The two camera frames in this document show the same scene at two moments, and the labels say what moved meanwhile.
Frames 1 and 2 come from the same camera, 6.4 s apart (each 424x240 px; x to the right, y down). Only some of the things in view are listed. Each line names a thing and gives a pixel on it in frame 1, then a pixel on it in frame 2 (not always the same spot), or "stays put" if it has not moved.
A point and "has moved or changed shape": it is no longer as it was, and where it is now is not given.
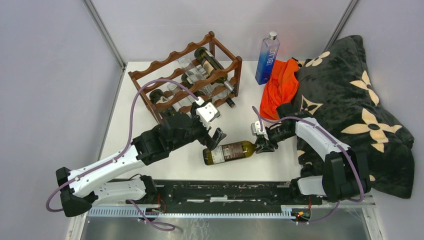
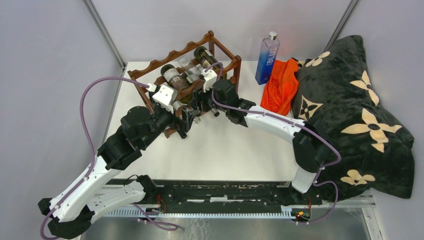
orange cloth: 280,88 stays put
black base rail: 212,198 stays put
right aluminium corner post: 341,24 stays put
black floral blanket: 333,86 stays put
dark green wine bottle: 185,81 → 199,99
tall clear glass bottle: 175,89 has moved or changed shape
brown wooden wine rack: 209,74 stays put
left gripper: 206,139 → 174,118
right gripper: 265,145 → 209,90
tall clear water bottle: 269,48 stays put
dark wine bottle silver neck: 228,152 → 175,78
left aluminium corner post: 102,28 stays put
